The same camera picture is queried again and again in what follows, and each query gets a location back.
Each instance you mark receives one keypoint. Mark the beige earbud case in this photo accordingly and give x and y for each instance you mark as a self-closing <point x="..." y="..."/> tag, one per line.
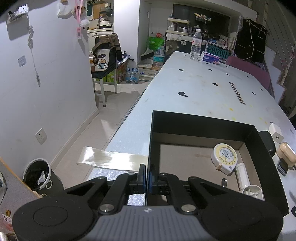
<point x="287" y="153"/>

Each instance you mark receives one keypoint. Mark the black trash bin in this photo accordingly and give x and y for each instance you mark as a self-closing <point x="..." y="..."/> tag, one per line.
<point x="39" y="177"/>

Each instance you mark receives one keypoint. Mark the round white tape measure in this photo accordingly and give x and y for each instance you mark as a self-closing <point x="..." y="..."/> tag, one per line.
<point x="224" y="158"/>

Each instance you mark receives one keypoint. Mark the white shelf rack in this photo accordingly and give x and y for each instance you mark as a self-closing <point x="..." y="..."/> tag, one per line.
<point x="177" y="30"/>

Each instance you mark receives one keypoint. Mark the smartwatch with dark screen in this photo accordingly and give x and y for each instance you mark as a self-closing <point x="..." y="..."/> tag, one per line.
<point x="282" y="167"/>

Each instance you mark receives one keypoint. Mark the black cardboard box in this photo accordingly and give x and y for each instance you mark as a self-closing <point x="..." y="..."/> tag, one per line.
<point x="182" y="144"/>

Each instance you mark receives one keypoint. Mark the teal poizon box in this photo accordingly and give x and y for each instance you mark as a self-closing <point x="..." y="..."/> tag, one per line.
<point x="221" y="53"/>

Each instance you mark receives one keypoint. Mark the black hanging garment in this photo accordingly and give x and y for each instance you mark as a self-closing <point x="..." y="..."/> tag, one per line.
<point x="250" y="43"/>

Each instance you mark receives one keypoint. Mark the white usb charger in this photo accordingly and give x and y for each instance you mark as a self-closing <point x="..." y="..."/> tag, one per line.
<point x="275" y="133"/>

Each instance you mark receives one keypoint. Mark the white lint roller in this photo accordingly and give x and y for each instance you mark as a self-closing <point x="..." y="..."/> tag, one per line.
<point x="244" y="183"/>

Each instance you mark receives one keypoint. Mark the black oval case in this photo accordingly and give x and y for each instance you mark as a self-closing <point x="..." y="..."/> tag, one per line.
<point x="268" y="142"/>

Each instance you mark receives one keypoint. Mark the large water jug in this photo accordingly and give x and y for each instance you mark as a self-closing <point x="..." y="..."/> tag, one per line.
<point x="158" y="58"/>

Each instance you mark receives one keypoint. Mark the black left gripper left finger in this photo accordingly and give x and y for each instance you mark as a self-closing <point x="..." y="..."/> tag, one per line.
<point x="119" y="190"/>

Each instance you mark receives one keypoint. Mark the purple tissue pack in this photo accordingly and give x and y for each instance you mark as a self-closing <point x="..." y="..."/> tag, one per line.
<point x="209" y="58"/>

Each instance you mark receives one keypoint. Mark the white tote bag with cartoon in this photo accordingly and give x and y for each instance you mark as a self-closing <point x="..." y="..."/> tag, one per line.
<point x="101" y="59"/>

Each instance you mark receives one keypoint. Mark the pack of water bottles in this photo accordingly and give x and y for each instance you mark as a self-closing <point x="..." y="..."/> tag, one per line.
<point x="132" y="75"/>

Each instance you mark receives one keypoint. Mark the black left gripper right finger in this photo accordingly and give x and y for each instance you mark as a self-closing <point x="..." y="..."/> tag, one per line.
<point x="170" y="186"/>

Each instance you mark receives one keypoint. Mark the clear water bottle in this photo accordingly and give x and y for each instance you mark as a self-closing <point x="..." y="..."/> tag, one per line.
<point x="196" y="45"/>

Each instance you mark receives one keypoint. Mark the white wall socket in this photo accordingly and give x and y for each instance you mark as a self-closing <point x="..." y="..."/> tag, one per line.
<point x="41" y="136"/>

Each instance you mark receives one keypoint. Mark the green shopping bag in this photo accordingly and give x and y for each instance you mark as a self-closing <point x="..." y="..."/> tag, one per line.
<point x="155" y="43"/>

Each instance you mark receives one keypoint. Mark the white wall switch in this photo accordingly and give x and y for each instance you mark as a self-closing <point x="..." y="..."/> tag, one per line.
<point x="22" y="61"/>

